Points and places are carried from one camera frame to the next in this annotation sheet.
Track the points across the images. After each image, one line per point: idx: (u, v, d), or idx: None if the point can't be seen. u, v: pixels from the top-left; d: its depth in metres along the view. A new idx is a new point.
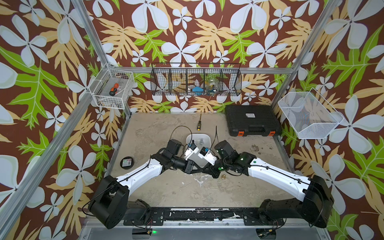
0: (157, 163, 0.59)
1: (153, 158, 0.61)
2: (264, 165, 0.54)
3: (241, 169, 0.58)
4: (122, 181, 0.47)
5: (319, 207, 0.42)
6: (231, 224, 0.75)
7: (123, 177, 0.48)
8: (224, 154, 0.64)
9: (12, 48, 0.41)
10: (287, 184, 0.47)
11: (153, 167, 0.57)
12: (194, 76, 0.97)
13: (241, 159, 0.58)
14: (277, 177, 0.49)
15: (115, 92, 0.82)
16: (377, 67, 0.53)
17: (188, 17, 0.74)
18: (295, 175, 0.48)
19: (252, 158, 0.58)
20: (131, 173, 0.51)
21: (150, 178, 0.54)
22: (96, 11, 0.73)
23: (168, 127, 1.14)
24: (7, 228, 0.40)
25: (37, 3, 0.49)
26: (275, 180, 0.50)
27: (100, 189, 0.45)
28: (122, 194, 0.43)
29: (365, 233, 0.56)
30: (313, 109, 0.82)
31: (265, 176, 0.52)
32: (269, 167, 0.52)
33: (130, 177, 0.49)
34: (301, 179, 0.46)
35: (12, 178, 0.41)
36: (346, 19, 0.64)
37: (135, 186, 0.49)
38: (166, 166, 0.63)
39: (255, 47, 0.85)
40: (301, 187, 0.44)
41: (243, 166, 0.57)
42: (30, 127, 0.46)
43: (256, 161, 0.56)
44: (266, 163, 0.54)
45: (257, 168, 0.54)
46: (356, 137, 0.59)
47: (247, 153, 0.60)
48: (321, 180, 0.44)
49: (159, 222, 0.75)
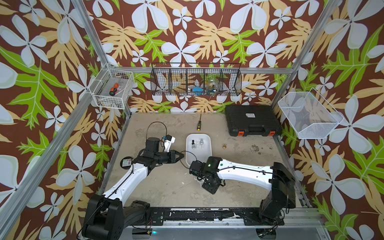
0: (140, 166, 0.58)
1: (135, 163, 0.59)
2: (230, 165, 0.54)
3: (211, 176, 0.56)
4: (111, 194, 0.45)
5: (286, 192, 0.44)
6: (231, 224, 0.75)
7: (110, 191, 0.46)
8: (198, 174, 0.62)
9: (11, 48, 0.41)
10: (255, 178, 0.48)
11: (138, 171, 0.56)
12: (194, 76, 0.97)
13: (209, 166, 0.57)
14: (244, 173, 0.50)
15: (115, 92, 0.82)
16: (377, 67, 0.53)
17: (188, 17, 0.74)
18: (259, 167, 0.49)
19: (218, 162, 0.57)
20: (118, 184, 0.49)
21: (138, 183, 0.55)
22: (96, 11, 0.73)
23: (168, 127, 1.14)
24: (7, 228, 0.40)
25: (37, 3, 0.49)
26: (245, 178, 0.51)
27: (89, 210, 0.42)
28: (115, 207, 0.41)
29: (365, 233, 0.56)
30: (313, 109, 0.82)
31: (234, 176, 0.53)
32: (235, 166, 0.53)
33: (118, 188, 0.47)
34: (265, 170, 0.48)
35: (12, 178, 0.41)
36: (346, 19, 0.64)
37: (126, 194, 0.48)
38: (151, 166, 0.62)
39: (255, 47, 0.85)
40: (266, 177, 0.46)
41: (212, 171, 0.56)
42: (30, 127, 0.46)
43: (223, 164, 0.55)
44: (232, 162, 0.55)
45: (225, 171, 0.53)
46: (356, 137, 0.59)
47: (212, 158, 0.59)
48: (281, 167, 0.47)
49: (159, 222, 0.75)
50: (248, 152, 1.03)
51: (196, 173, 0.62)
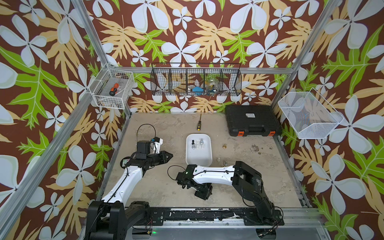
0: (135, 168, 0.58)
1: (129, 166, 0.59)
2: (201, 170, 0.60)
3: (190, 182, 0.64)
4: (111, 198, 0.45)
5: (242, 186, 0.48)
6: (231, 224, 0.75)
7: (109, 196, 0.46)
8: (182, 183, 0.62)
9: (11, 48, 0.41)
10: (221, 178, 0.54)
11: (132, 173, 0.56)
12: (194, 76, 0.97)
13: (187, 173, 0.64)
14: (212, 175, 0.56)
15: (115, 92, 0.82)
16: (377, 67, 0.53)
17: (188, 17, 0.74)
18: (224, 168, 0.55)
19: (193, 168, 0.64)
20: (115, 189, 0.49)
21: (134, 185, 0.55)
22: (96, 11, 0.73)
23: (168, 127, 1.14)
24: (7, 228, 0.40)
25: (37, 3, 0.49)
26: (213, 179, 0.57)
27: (90, 218, 0.41)
28: (118, 208, 0.42)
29: (365, 234, 0.56)
30: (313, 109, 0.82)
31: (206, 179, 0.59)
32: (206, 170, 0.59)
33: (117, 191, 0.47)
34: (228, 169, 0.54)
35: (12, 178, 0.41)
36: (346, 19, 0.64)
37: (125, 196, 0.47)
38: (146, 167, 0.63)
39: (255, 47, 0.85)
40: (229, 176, 0.51)
41: (189, 177, 0.62)
42: (30, 127, 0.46)
43: (197, 170, 0.62)
44: (203, 167, 0.61)
45: (198, 175, 0.60)
46: (356, 137, 0.59)
47: (189, 165, 0.66)
48: (242, 165, 0.52)
49: (159, 222, 0.75)
50: (248, 152, 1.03)
51: (180, 182, 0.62)
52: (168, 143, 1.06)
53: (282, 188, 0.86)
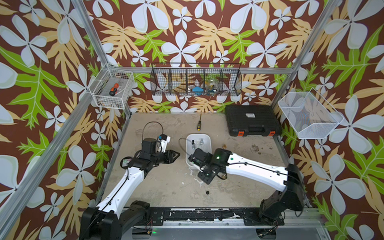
0: (135, 171, 0.55)
1: (130, 168, 0.56)
2: (242, 161, 0.50)
3: (218, 169, 0.54)
4: (105, 206, 0.43)
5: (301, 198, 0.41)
6: (231, 224, 0.75)
7: (104, 203, 0.44)
8: (200, 163, 0.60)
9: (11, 48, 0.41)
10: (268, 178, 0.45)
11: (134, 175, 0.54)
12: (194, 76, 0.97)
13: (217, 158, 0.53)
14: (257, 172, 0.47)
15: (115, 92, 0.82)
16: (377, 67, 0.53)
17: (188, 17, 0.74)
18: (273, 167, 0.47)
19: (228, 155, 0.53)
20: (113, 194, 0.47)
21: (135, 188, 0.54)
22: (96, 11, 0.73)
23: (169, 127, 1.14)
24: (7, 228, 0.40)
25: (37, 3, 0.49)
26: (257, 177, 0.48)
27: (84, 224, 0.41)
28: (111, 219, 0.40)
29: (365, 234, 0.56)
30: (313, 109, 0.82)
31: (243, 173, 0.50)
32: (247, 163, 0.50)
33: (113, 198, 0.45)
34: (280, 171, 0.46)
35: (12, 178, 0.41)
36: (346, 19, 0.64)
37: (122, 205, 0.46)
38: (148, 168, 0.60)
39: (255, 47, 0.85)
40: (280, 179, 0.44)
41: (220, 164, 0.51)
42: (30, 127, 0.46)
43: (233, 158, 0.52)
44: (243, 158, 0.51)
45: (236, 166, 0.50)
46: (356, 137, 0.59)
47: (221, 150, 0.55)
48: (295, 169, 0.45)
49: (159, 222, 0.75)
50: (248, 152, 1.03)
51: (199, 161, 0.60)
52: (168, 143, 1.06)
53: None
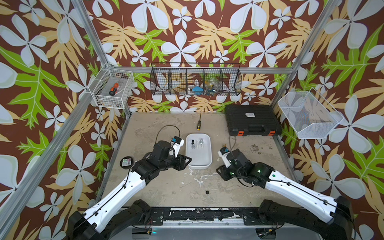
0: (135, 180, 0.50)
1: (133, 172, 0.52)
2: (285, 181, 0.50)
3: (258, 182, 0.55)
4: (91, 217, 0.41)
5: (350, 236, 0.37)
6: (231, 224, 0.75)
7: (92, 211, 0.42)
8: (238, 166, 0.60)
9: (11, 48, 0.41)
10: (312, 204, 0.44)
11: (131, 185, 0.49)
12: (194, 76, 0.97)
13: (258, 172, 0.54)
14: (300, 195, 0.46)
15: (115, 92, 0.82)
16: (377, 67, 0.53)
17: (188, 17, 0.74)
18: (320, 195, 0.45)
19: (270, 172, 0.53)
20: (104, 203, 0.44)
21: (131, 197, 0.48)
22: (96, 11, 0.73)
23: (169, 127, 1.14)
24: (7, 228, 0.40)
25: (37, 3, 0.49)
26: (300, 200, 0.47)
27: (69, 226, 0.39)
28: (89, 235, 0.38)
29: (365, 234, 0.56)
30: (313, 109, 0.82)
31: (283, 192, 0.50)
32: (291, 184, 0.49)
33: (102, 207, 0.43)
34: (328, 201, 0.43)
35: (12, 178, 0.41)
36: (346, 19, 0.64)
37: (109, 217, 0.44)
38: (152, 175, 0.54)
39: (255, 47, 0.85)
40: (327, 209, 0.42)
41: (261, 178, 0.52)
42: (30, 127, 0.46)
43: (275, 176, 0.52)
44: (286, 178, 0.51)
45: (277, 184, 0.50)
46: (356, 137, 0.59)
47: (263, 165, 0.56)
48: (349, 203, 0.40)
49: (159, 222, 0.75)
50: (248, 152, 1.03)
51: (239, 165, 0.59)
52: None
53: None
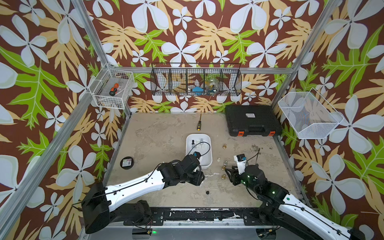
0: (157, 181, 0.51)
1: (157, 171, 0.54)
2: (299, 205, 0.52)
3: (271, 202, 0.56)
4: (109, 193, 0.44)
5: None
6: (231, 224, 0.75)
7: (113, 189, 0.45)
8: (255, 181, 0.60)
9: (11, 48, 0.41)
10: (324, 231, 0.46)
11: (152, 181, 0.50)
12: (194, 76, 0.97)
13: (273, 193, 0.57)
14: (312, 221, 0.48)
15: (115, 92, 0.82)
16: (376, 67, 0.53)
17: (189, 17, 0.74)
18: (333, 223, 0.47)
19: (285, 194, 0.56)
20: (124, 186, 0.46)
21: (146, 193, 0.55)
22: (96, 11, 0.73)
23: (169, 127, 1.14)
24: (7, 228, 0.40)
25: (37, 3, 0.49)
26: (311, 225, 0.49)
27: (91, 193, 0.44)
28: (102, 210, 0.40)
29: (365, 234, 0.56)
30: (313, 109, 0.82)
31: (295, 215, 0.52)
32: (304, 208, 0.51)
33: (121, 191, 0.45)
34: (341, 231, 0.45)
35: (12, 178, 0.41)
36: (346, 19, 0.64)
37: (123, 201, 0.45)
38: (172, 182, 0.54)
39: (255, 47, 0.85)
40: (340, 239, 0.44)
41: (275, 200, 0.55)
42: (30, 127, 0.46)
43: (289, 199, 0.54)
44: (300, 203, 0.53)
45: (290, 207, 0.52)
46: (356, 137, 0.59)
47: (279, 186, 0.58)
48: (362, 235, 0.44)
49: (159, 222, 0.75)
50: (248, 152, 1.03)
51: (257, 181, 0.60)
52: (168, 143, 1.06)
53: None
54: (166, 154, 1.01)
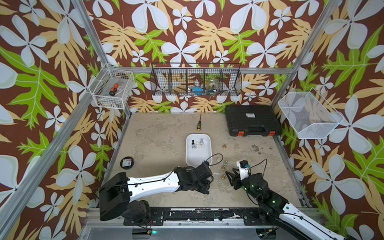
0: (174, 183, 0.53)
1: (174, 173, 0.56)
2: (298, 214, 0.55)
3: (271, 212, 0.60)
4: (131, 185, 0.45)
5: None
6: (231, 224, 0.75)
7: (134, 181, 0.46)
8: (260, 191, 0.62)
9: (11, 48, 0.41)
10: None
11: (169, 182, 0.52)
12: (194, 76, 0.97)
13: (273, 202, 0.60)
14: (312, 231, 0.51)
15: (115, 92, 0.82)
16: (376, 67, 0.53)
17: (188, 17, 0.74)
18: (331, 232, 0.50)
19: (284, 203, 0.59)
20: (144, 181, 0.48)
21: (162, 192, 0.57)
22: (96, 11, 0.73)
23: (169, 127, 1.14)
24: (7, 228, 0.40)
25: (37, 3, 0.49)
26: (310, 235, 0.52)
27: (113, 181, 0.45)
28: (123, 199, 0.41)
29: (365, 234, 0.56)
30: (313, 109, 0.82)
31: (295, 224, 0.55)
32: (303, 217, 0.54)
33: (141, 185, 0.47)
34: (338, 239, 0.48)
35: (12, 178, 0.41)
36: (346, 19, 0.64)
37: (141, 195, 0.47)
38: (185, 187, 0.56)
39: (255, 47, 0.85)
40: None
41: (275, 209, 0.58)
42: (30, 127, 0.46)
43: (289, 208, 0.57)
44: (299, 211, 0.56)
45: (290, 216, 0.55)
46: (356, 137, 0.59)
47: (279, 195, 0.62)
48: None
49: (159, 222, 0.75)
50: (248, 152, 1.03)
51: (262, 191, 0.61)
52: (168, 143, 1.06)
53: (282, 188, 0.86)
54: (166, 154, 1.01)
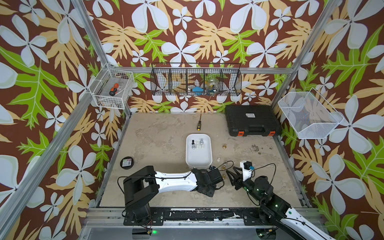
0: (193, 181, 0.56)
1: (192, 173, 0.59)
2: (300, 219, 0.56)
3: (273, 215, 0.60)
4: (158, 178, 0.47)
5: None
6: (231, 224, 0.75)
7: (161, 175, 0.49)
8: (265, 196, 0.61)
9: (11, 48, 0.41)
10: None
11: (189, 181, 0.55)
12: (194, 76, 0.97)
13: (276, 206, 0.60)
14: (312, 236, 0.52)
15: (115, 92, 0.82)
16: (376, 67, 0.53)
17: (188, 17, 0.74)
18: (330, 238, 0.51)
19: (287, 207, 0.59)
20: (169, 176, 0.51)
21: (183, 189, 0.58)
22: (96, 11, 0.73)
23: (168, 127, 1.14)
24: (7, 228, 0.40)
25: (37, 3, 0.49)
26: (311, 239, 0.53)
27: (140, 172, 0.48)
28: (152, 191, 0.43)
29: (365, 234, 0.56)
30: (313, 109, 0.82)
31: (297, 229, 0.56)
32: (305, 222, 0.55)
33: (166, 180, 0.49)
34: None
35: (12, 179, 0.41)
36: (346, 19, 0.64)
37: (166, 189, 0.49)
38: (200, 188, 0.59)
39: (255, 47, 0.85)
40: None
41: (278, 213, 0.58)
42: (29, 127, 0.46)
43: (291, 212, 0.58)
44: (301, 216, 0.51)
45: (292, 221, 0.56)
46: (356, 137, 0.59)
47: (283, 200, 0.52)
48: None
49: (159, 222, 0.75)
50: (248, 152, 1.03)
51: (266, 194, 0.60)
52: (167, 143, 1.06)
53: (282, 188, 0.86)
54: (166, 154, 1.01)
